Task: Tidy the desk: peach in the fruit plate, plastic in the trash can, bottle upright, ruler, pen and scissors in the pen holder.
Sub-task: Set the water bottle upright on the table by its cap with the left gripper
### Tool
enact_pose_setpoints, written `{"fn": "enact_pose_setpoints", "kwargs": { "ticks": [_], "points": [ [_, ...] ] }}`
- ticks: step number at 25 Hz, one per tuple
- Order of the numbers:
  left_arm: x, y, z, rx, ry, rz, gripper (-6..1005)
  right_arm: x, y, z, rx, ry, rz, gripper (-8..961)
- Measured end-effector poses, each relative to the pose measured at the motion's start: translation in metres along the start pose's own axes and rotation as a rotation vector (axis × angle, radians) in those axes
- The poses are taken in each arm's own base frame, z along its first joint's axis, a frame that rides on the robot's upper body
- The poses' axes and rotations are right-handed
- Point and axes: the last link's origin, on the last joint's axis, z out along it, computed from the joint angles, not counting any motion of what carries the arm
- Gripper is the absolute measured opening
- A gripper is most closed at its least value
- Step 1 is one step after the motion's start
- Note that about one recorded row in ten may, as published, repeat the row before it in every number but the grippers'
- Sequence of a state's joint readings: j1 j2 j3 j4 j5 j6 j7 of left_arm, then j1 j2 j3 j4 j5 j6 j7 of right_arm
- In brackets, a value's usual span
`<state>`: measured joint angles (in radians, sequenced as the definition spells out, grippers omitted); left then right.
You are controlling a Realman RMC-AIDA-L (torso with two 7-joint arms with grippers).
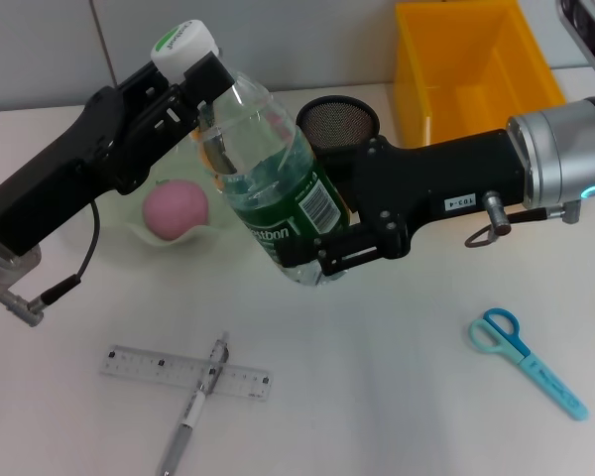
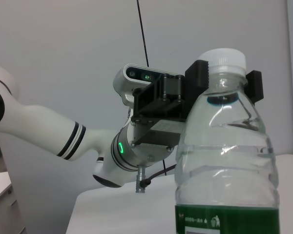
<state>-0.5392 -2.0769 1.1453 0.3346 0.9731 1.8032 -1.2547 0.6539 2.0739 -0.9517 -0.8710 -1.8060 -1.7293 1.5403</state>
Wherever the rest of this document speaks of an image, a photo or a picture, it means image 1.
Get blue scissors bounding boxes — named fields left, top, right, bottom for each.
left=468, top=307, right=590, bottom=422

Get right wrist cable with plug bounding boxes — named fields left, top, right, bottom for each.
left=464, top=190, right=584, bottom=249

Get black mesh pen holder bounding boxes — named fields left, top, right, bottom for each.
left=296, top=96, right=381, bottom=224

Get clear water bottle green label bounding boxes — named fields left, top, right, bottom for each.
left=150, top=18, right=356, bottom=288

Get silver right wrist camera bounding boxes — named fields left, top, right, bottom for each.
left=554, top=0, right=595, bottom=85

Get clear plastic ruler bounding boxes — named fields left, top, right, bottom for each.
left=100, top=345, right=274, bottom=406

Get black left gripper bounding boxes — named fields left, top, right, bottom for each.
left=0, top=61, right=182, bottom=253

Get pale green wavy fruit plate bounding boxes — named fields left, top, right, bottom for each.
left=86, top=133, right=244, bottom=248

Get grey white pen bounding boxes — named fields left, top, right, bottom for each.
left=156, top=330, right=230, bottom=476

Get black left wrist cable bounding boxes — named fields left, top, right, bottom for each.
left=0, top=197, right=101, bottom=328

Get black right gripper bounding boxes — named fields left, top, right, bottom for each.
left=277, top=129, right=532, bottom=277

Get pink peach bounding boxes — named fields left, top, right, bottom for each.
left=142, top=178, right=210, bottom=243

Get yellow plastic bin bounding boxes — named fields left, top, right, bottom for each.
left=394, top=0, right=568, bottom=149

